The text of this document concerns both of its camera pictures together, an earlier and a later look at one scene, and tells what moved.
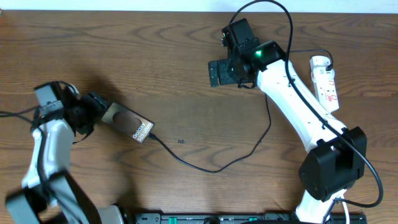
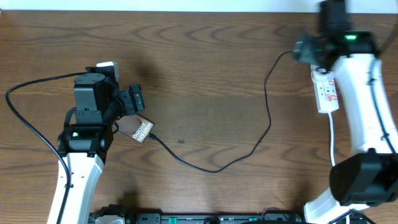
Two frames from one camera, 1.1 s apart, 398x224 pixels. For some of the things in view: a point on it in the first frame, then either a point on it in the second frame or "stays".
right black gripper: [224, 78] -> [307, 48]
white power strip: [324, 83] stays
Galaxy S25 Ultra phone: [128, 123] stays
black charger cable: [152, 137] stays
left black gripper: [96, 106] -> [125, 96]
